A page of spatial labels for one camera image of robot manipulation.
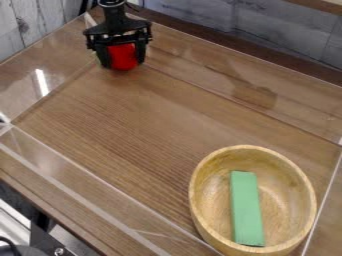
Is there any red plush fruit green leaf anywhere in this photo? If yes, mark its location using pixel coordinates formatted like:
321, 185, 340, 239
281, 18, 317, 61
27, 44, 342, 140
108, 44, 137, 71

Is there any green rectangular block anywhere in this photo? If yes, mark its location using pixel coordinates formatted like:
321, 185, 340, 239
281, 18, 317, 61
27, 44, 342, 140
229, 171, 265, 247

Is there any black metal mount bracket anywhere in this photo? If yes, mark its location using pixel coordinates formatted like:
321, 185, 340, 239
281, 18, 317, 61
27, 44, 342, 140
29, 223, 77, 256

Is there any clear acrylic tray enclosure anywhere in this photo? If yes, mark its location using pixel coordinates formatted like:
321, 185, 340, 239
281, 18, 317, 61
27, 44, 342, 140
0, 14, 342, 256

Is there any round wooden bowl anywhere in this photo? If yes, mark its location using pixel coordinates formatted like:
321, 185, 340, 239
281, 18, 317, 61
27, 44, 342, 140
188, 145, 316, 256

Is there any black cable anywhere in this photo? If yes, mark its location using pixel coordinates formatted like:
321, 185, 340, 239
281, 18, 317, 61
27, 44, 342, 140
0, 237, 23, 256

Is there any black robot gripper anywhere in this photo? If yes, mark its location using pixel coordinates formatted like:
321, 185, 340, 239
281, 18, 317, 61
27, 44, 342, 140
82, 6, 152, 69

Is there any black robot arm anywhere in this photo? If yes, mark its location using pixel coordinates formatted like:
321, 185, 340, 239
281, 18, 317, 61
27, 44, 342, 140
82, 0, 152, 71

